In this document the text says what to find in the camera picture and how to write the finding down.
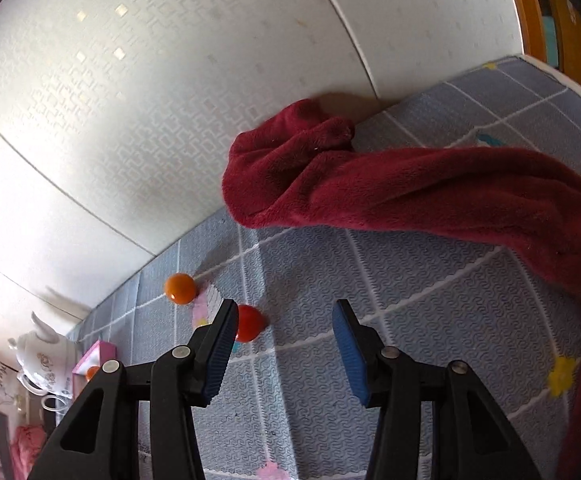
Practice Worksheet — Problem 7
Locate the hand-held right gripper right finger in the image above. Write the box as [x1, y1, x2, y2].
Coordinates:
[333, 299, 543, 480]

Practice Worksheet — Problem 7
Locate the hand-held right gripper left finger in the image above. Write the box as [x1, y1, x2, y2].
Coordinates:
[28, 299, 240, 480]

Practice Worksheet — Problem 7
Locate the red tomato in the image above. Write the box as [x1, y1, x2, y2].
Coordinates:
[235, 304, 266, 343]

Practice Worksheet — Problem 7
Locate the pink shallow box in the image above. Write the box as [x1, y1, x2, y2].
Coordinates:
[72, 340, 117, 401]

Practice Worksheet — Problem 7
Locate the grey patterned table cover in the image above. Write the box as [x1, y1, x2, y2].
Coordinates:
[70, 55, 581, 480]

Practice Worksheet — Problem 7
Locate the white floral kettle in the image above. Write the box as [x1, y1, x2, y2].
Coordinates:
[8, 311, 78, 396]

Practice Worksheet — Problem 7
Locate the red fleece towel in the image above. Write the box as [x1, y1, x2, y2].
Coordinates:
[222, 99, 581, 480]

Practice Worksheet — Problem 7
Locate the red patterned cloth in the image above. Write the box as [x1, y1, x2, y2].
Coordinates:
[10, 422, 51, 480]

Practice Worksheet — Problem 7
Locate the orange wooden frame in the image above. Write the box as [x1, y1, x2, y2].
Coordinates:
[500, 0, 581, 126]

